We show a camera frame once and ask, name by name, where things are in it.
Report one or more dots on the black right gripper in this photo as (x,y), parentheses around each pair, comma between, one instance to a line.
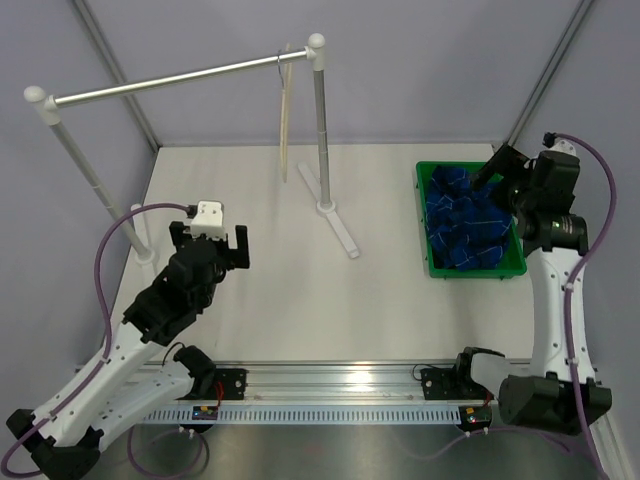
(503,162)

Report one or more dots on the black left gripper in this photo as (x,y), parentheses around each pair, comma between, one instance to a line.
(233,258)

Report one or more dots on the blue plaid shirt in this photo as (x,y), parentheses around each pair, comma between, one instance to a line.
(464,235)

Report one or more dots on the white hanger with metal hook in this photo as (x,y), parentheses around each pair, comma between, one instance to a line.
(285,115)

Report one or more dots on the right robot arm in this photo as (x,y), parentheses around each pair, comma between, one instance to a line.
(556,247)

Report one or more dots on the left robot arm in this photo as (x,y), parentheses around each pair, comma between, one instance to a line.
(66,436)

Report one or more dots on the green plastic tray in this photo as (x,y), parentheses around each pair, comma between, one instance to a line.
(513,263)

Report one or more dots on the silver clothes rack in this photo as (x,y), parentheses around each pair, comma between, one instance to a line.
(48,108)

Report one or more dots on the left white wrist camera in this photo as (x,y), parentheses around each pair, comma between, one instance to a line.
(207,219)

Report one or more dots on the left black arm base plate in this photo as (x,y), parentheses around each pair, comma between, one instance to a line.
(227,383)

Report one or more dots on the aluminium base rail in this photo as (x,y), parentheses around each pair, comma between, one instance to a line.
(325,382)

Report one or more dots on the white slotted cable duct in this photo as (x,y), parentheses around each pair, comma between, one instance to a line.
(306,415)

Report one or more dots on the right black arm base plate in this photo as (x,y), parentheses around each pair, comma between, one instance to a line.
(447,384)

